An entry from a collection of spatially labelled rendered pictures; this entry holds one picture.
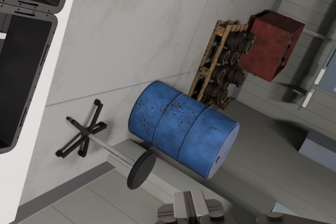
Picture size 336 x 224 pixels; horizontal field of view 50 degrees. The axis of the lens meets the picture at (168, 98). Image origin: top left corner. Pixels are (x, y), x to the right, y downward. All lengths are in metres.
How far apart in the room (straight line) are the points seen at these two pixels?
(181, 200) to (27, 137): 1.09
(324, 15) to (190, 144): 4.26
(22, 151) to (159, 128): 2.20
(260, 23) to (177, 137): 2.89
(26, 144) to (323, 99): 6.13
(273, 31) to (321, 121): 2.15
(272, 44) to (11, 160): 4.84
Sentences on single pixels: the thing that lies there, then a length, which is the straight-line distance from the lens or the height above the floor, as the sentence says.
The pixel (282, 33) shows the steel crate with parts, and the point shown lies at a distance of 5.61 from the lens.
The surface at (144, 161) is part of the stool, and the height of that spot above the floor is 0.62.
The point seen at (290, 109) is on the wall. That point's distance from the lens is 7.04.
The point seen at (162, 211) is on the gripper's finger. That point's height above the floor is 1.37.
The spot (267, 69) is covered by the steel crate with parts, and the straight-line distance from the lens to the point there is 5.77.
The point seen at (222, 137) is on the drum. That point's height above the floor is 0.88.
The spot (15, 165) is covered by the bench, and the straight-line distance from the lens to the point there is 1.28.
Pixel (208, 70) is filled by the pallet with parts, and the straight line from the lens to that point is 4.55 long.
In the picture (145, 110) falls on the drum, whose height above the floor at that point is 0.13.
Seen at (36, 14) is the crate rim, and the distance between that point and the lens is 0.69.
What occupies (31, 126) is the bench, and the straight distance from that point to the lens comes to 1.22.
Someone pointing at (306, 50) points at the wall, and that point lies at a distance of 6.88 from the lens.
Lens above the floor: 1.40
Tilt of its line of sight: 20 degrees down
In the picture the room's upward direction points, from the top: 119 degrees clockwise
